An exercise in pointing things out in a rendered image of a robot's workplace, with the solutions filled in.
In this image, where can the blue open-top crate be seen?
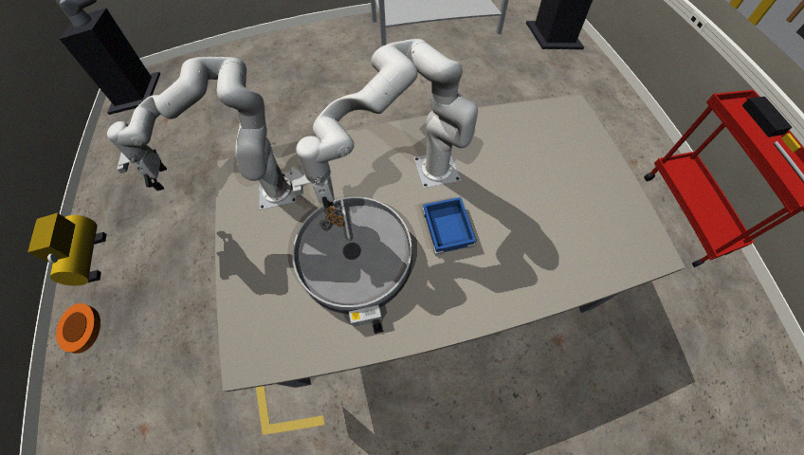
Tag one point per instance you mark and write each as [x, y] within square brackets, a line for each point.
[449, 221]

